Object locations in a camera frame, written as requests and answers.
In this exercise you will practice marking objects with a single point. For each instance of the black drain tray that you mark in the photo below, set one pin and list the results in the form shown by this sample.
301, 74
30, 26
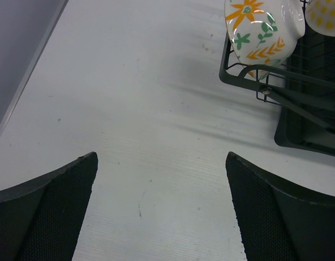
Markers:
314, 62

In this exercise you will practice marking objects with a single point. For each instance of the floral orange green bowl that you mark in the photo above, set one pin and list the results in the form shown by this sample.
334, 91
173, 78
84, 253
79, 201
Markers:
264, 32

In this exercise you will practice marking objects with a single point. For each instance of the aluminium table edge rail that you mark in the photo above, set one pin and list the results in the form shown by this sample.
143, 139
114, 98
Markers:
25, 28

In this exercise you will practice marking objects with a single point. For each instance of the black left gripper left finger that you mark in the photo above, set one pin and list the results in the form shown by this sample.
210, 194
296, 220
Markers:
41, 219

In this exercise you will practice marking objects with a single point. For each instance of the black wire dish rack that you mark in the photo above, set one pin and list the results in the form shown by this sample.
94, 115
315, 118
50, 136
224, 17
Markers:
267, 82

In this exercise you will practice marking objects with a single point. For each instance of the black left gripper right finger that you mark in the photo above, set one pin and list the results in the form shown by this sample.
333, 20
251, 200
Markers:
278, 219

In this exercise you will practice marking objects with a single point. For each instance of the yellow dotted white bowl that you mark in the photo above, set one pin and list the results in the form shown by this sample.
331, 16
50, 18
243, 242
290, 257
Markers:
320, 16

